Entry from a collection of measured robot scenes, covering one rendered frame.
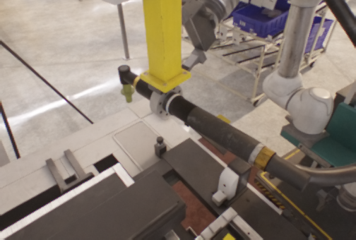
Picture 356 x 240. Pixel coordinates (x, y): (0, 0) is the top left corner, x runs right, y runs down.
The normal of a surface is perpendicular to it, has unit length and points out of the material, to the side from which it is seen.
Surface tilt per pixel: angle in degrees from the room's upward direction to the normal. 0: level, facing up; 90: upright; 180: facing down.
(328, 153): 0
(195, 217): 0
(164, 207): 0
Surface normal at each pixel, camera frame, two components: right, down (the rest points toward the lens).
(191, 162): -0.01, -0.77
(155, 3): -0.69, 0.47
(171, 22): 0.72, 0.44
